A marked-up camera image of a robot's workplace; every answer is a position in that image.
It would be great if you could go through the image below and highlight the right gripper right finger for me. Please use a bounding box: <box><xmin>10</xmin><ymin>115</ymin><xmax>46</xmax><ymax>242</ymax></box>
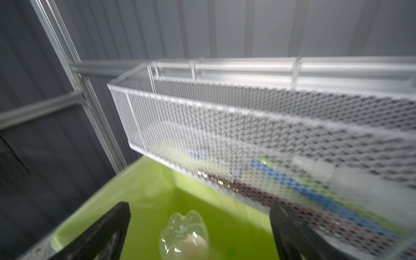
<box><xmin>269</xmin><ymin>203</ymin><xmax>354</xmax><ymax>260</ymax></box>

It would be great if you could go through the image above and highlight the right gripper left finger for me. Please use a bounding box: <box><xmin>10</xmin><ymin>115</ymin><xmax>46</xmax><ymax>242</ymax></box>
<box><xmin>51</xmin><ymin>201</ymin><xmax>131</xmax><ymax>260</ymax></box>

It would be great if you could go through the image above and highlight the clear bottle orange label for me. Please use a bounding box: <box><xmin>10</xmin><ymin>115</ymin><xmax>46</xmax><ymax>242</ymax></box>
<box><xmin>159</xmin><ymin>210</ymin><xmax>210</xmax><ymax>260</ymax></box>

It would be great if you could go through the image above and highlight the green bin liner bag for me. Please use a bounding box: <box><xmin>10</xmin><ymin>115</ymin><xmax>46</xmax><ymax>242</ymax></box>
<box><xmin>52</xmin><ymin>157</ymin><xmax>278</xmax><ymax>260</ymax></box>

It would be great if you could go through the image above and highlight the white tube in basket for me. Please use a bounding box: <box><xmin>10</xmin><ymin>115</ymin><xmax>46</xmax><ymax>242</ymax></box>
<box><xmin>292</xmin><ymin>155</ymin><xmax>416</xmax><ymax>229</ymax></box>

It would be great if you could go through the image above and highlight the white wire mesh basket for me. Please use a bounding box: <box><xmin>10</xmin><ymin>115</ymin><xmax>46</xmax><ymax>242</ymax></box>
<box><xmin>107</xmin><ymin>61</ymin><xmax>416</xmax><ymax>260</ymax></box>

